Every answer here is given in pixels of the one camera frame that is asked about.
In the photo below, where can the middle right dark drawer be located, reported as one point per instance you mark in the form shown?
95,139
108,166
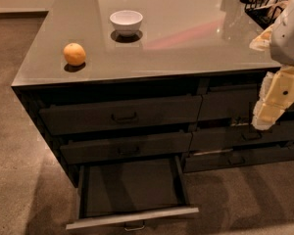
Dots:
219,138

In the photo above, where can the bottom right dark drawer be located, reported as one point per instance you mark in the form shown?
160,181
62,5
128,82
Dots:
229,159

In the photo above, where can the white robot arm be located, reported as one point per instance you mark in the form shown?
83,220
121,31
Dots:
279,38

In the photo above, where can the dark drawer cabinet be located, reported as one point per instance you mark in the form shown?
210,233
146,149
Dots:
43,95

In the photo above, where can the dark drawer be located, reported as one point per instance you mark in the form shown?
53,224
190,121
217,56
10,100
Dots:
126,147
229,102
229,159
91,117
219,138

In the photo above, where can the top left dark drawer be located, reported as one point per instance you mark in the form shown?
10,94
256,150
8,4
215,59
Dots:
91,117

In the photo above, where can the top right dark drawer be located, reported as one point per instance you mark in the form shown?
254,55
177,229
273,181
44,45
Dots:
229,102

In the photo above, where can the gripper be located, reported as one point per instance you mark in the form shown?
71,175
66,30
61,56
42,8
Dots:
288,43

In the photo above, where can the middle left dark drawer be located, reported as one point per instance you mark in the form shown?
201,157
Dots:
126,147

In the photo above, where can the orange fruit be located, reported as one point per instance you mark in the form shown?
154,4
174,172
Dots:
74,54

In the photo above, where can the white ceramic bowl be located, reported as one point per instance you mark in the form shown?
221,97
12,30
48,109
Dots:
126,22

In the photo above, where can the black wire basket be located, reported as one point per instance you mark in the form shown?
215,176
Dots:
265,12

